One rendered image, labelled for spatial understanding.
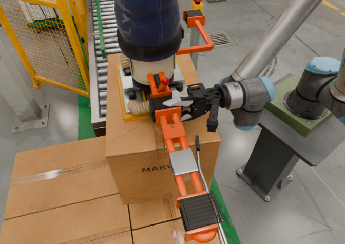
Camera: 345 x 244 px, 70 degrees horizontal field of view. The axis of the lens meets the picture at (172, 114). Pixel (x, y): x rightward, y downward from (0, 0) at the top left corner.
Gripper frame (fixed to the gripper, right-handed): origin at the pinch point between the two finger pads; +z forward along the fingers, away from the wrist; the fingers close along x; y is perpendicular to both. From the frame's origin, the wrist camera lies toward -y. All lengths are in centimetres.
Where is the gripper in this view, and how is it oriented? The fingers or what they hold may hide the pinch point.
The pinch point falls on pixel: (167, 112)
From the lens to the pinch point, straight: 77.3
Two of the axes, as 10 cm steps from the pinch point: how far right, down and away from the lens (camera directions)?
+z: -9.7, 1.9, -1.7
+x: 0.0, -6.7, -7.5
